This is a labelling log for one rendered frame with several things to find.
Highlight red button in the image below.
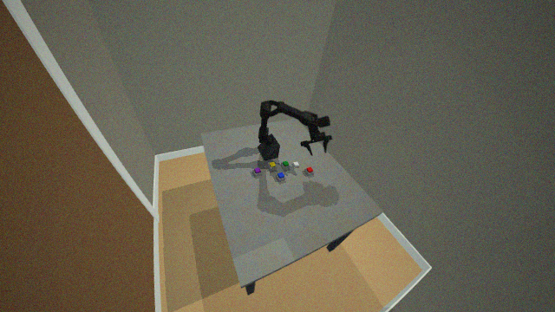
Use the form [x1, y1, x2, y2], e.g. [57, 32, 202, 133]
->
[304, 167, 314, 176]

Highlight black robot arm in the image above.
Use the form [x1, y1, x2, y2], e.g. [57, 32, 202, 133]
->
[258, 101, 330, 146]

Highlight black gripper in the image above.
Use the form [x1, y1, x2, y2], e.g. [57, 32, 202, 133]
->
[301, 128, 332, 156]

